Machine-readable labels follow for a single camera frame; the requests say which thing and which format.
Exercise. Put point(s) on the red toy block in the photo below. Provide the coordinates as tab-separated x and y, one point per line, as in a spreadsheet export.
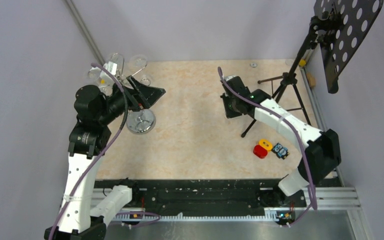
260	151

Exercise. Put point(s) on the aluminium corner frame post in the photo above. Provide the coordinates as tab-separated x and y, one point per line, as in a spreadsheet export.
84	31

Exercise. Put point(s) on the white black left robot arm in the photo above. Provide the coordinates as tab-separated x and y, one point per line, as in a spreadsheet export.
88	142

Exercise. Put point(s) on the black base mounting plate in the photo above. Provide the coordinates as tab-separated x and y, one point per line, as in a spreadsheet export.
205	197

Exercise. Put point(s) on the white cable duct strip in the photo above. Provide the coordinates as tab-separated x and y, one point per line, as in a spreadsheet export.
268	217

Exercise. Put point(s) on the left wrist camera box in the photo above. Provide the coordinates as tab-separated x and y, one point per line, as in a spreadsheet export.
111	67

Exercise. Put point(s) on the black perforated stand plate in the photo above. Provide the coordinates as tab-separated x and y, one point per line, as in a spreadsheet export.
345	24

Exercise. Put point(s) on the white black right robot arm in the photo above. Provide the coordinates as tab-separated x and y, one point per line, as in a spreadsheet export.
320	150

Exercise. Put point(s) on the black tripod stand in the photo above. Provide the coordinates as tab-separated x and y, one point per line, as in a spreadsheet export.
291	79

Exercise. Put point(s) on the chrome wine glass rack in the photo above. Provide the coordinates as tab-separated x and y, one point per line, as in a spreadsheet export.
138	121

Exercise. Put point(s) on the blue toy robot block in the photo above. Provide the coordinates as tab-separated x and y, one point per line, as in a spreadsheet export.
280	151

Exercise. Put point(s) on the clear hanging wine glass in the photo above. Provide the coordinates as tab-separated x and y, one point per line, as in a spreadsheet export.
93	75
106	89

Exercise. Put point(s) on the clear plain wine glass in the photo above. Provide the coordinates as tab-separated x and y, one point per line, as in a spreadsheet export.
137	62

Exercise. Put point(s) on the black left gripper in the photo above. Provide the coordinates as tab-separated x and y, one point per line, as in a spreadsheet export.
142	96

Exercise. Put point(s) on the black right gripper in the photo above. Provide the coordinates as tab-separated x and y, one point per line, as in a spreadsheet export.
229	113

